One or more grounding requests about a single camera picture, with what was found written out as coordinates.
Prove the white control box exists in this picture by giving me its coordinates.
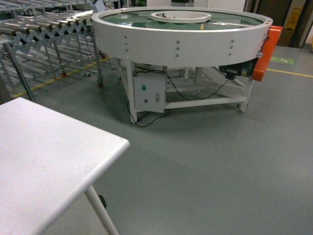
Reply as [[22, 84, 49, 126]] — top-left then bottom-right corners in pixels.
[[134, 72, 167, 113]]

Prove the round white rotary table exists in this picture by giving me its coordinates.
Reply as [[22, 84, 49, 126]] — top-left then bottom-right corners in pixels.
[[91, 6, 273, 67]]

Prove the white table leg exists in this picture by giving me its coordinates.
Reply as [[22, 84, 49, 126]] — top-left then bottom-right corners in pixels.
[[85, 185, 119, 235]]

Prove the expandable roller conveyor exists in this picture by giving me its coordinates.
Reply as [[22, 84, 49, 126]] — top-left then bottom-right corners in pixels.
[[0, 0, 113, 95]]

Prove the orange motor cover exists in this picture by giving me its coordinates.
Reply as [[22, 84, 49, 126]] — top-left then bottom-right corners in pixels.
[[251, 26, 283, 81]]

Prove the yellow wet floor sign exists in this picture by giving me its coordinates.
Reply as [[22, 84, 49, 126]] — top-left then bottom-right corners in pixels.
[[285, 6, 302, 30]]

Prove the black power cable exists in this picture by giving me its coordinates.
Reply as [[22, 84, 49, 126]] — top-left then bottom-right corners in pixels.
[[126, 70, 235, 128]]

